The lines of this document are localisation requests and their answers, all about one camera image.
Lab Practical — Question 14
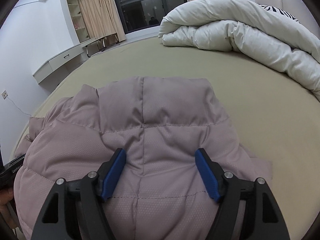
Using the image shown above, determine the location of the mauve puffer coat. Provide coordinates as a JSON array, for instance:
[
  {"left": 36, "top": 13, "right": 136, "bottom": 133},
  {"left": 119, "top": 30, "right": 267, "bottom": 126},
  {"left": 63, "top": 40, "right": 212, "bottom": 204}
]
[{"left": 14, "top": 77, "right": 272, "bottom": 239}]

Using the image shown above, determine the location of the person's left hand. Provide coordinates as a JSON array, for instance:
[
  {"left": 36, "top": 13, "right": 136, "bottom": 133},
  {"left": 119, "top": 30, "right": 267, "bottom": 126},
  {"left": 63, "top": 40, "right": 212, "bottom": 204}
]
[{"left": 0, "top": 188, "right": 17, "bottom": 229}]

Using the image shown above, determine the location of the olive green bed sheet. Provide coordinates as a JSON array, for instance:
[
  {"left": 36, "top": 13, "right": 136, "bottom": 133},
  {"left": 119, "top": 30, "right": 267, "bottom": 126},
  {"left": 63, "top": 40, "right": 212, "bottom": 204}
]
[{"left": 10, "top": 37, "right": 320, "bottom": 233}]

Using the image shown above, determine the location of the left beige curtain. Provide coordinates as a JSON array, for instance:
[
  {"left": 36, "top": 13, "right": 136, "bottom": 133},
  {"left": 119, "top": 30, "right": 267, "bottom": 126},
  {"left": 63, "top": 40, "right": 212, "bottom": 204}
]
[{"left": 78, "top": 0, "right": 126, "bottom": 42}]

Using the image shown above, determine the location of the white folded duvet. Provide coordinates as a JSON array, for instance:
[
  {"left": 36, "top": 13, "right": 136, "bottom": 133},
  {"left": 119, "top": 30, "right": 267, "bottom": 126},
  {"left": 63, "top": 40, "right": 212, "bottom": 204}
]
[{"left": 158, "top": 0, "right": 319, "bottom": 98}]

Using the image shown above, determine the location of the zebra print pillow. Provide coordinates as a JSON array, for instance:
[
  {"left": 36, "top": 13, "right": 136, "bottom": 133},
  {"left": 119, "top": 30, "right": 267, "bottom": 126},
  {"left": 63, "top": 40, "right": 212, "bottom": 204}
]
[{"left": 258, "top": 3, "right": 300, "bottom": 23}]

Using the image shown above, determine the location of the dark window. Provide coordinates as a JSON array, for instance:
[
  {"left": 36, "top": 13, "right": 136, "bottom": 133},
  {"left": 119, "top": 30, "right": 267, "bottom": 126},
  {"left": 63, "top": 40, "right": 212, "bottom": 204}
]
[{"left": 115, "top": 0, "right": 187, "bottom": 34}]

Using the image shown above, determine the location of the beige padded headboard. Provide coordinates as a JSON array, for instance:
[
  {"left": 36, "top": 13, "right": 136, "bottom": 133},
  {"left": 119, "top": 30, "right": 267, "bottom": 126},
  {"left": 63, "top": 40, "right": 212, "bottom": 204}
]
[{"left": 255, "top": 0, "right": 319, "bottom": 38}]

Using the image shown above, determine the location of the wall power socket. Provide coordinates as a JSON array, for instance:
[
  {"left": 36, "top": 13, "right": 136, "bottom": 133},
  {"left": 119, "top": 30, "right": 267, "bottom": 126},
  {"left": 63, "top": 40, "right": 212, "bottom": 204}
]
[{"left": 2, "top": 90, "right": 8, "bottom": 99}]

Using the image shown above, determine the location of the white wall desk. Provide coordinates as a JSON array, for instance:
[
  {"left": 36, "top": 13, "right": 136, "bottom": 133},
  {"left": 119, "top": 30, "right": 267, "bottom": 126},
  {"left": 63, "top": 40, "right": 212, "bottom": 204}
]
[{"left": 33, "top": 38, "right": 96, "bottom": 84}]

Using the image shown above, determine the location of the metal frame chair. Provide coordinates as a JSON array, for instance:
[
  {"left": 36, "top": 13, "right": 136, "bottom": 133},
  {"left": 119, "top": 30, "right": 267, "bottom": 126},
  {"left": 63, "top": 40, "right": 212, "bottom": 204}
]
[{"left": 85, "top": 33, "right": 120, "bottom": 58}]

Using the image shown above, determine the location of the white wall shelf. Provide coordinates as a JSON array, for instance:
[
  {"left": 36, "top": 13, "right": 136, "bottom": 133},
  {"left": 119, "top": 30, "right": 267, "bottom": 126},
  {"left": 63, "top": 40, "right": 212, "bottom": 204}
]
[{"left": 67, "top": 0, "right": 90, "bottom": 43}]

